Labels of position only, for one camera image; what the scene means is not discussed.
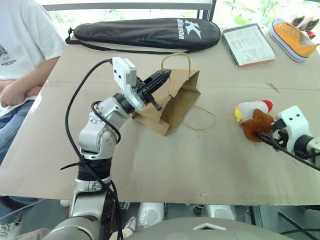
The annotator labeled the black metal window post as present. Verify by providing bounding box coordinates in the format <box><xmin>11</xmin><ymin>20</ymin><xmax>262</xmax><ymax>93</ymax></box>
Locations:
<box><xmin>196</xmin><ymin>0</ymin><xmax>218</xmax><ymax>25</ymax></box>

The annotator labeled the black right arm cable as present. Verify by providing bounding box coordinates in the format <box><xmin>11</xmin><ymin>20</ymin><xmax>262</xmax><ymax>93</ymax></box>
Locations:
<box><xmin>268</xmin><ymin>136</ymin><xmax>320</xmax><ymax>172</ymax></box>

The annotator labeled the person in white T-shirt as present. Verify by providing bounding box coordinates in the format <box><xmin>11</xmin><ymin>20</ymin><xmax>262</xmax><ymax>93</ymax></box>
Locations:
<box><xmin>0</xmin><ymin>0</ymin><xmax>67</xmax><ymax>226</ymax></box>

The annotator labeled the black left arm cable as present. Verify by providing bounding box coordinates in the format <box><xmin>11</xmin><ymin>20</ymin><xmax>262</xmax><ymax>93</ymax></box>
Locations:
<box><xmin>59</xmin><ymin>58</ymin><xmax>125</xmax><ymax>240</ymax></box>

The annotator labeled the white rounded housing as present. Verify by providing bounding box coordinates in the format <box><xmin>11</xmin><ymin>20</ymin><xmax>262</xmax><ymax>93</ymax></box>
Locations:
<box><xmin>137</xmin><ymin>201</ymin><xmax>166</xmax><ymax>227</ymax></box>
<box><xmin>204</xmin><ymin>204</ymin><xmax>236</xmax><ymax>221</ymax></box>

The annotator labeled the orange canvas sneaker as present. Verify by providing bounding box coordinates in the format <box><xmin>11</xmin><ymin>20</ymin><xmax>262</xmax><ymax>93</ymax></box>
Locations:
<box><xmin>268</xmin><ymin>18</ymin><xmax>318</xmax><ymax>64</ymax></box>

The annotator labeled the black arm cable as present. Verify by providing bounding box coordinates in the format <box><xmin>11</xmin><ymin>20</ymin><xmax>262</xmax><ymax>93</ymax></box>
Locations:
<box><xmin>268</xmin><ymin>136</ymin><xmax>320</xmax><ymax>172</ymax></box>
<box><xmin>59</xmin><ymin>58</ymin><xmax>125</xmax><ymax>240</ymax></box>

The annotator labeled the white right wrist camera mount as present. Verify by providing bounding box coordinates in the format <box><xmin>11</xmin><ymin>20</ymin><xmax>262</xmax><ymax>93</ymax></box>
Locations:
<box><xmin>275</xmin><ymin>105</ymin><xmax>314</xmax><ymax>154</ymax></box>

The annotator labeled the person's white sneaker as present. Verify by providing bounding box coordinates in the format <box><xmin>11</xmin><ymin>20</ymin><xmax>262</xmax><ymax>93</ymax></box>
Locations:
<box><xmin>0</xmin><ymin>216</ymin><xmax>25</xmax><ymax>239</ymax></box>

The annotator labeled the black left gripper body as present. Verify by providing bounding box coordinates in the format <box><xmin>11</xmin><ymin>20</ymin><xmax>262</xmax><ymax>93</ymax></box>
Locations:
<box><xmin>134</xmin><ymin>76</ymin><xmax>161</xmax><ymax>104</ymax></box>

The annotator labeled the brown cardboard table cover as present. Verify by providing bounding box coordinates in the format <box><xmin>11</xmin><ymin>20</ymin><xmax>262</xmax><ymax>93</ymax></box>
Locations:
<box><xmin>0</xmin><ymin>26</ymin><xmax>320</xmax><ymax>207</ymax></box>

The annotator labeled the person's left hand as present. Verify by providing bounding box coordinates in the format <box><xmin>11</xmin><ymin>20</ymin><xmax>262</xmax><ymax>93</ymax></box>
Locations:
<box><xmin>0</xmin><ymin>81</ymin><xmax>29</xmax><ymax>108</ymax></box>

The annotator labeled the printed notebook with black edge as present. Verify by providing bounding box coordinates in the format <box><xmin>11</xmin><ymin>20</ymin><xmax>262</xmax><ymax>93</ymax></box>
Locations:
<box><xmin>221</xmin><ymin>23</ymin><xmax>277</xmax><ymax>69</ymax></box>

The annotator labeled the black racket cover bag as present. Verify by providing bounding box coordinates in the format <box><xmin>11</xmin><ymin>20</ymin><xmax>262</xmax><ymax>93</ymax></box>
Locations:
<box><xmin>64</xmin><ymin>17</ymin><xmax>222</xmax><ymax>55</ymax></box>

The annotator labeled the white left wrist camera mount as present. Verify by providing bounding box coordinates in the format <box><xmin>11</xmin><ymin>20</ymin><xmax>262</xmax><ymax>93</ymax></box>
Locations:
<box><xmin>111</xmin><ymin>56</ymin><xmax>146</xmax><ymax>112</ymax></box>

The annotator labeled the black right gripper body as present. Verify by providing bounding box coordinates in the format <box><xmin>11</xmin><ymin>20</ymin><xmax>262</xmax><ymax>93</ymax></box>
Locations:
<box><xmin>270</xmin><ymin>119</ymin><xmax>292</xmax><ymax>151</ymax></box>

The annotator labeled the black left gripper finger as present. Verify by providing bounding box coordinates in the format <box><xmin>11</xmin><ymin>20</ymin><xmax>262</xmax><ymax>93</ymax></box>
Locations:
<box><xmin>149</xmin><ymin>69</ymin><xmax>173</xmax><ymax>89</ymax></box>
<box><xmin>147</xmin><ymin>95</ymin><xmax>163</xmax><ymax>112</ymax></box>

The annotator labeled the black metal floor frame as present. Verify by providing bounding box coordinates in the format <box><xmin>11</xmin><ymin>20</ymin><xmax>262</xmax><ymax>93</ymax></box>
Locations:
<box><xmin>276</xmin><ymin>208</ymin><xmax>320</xmax><ymax>240</ymax></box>

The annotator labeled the brown plush toy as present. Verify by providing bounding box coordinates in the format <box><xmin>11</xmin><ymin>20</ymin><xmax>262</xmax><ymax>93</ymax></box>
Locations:
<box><xmin>240</xmin><ymin>108</ymin><xmax>276</xmax><ymax>144</ymax></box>

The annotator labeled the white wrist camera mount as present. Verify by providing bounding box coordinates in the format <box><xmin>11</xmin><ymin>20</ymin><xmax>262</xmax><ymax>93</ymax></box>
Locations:
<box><xmin>111</xmin><ymin>56</ymin><xmax>146</xmax><ymax>112</ymax></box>
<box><xmin>275</xmin><ymin>105</ymin><xmax>314</xmax><ymax>154</ymax></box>

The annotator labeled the white red plush toy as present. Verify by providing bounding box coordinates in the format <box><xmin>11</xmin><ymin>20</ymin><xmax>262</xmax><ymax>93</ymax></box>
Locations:
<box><xmin>233</xmin><ymin>99</ymin><xmax>275</xmax><ymax>123</ymax></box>

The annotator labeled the brown paper bag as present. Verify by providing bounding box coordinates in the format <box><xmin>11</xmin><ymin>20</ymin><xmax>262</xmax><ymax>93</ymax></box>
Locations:
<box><xmin>130</xmin><ymin>52</ymin><xmax>217</xmax><ymax>137</ymax></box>

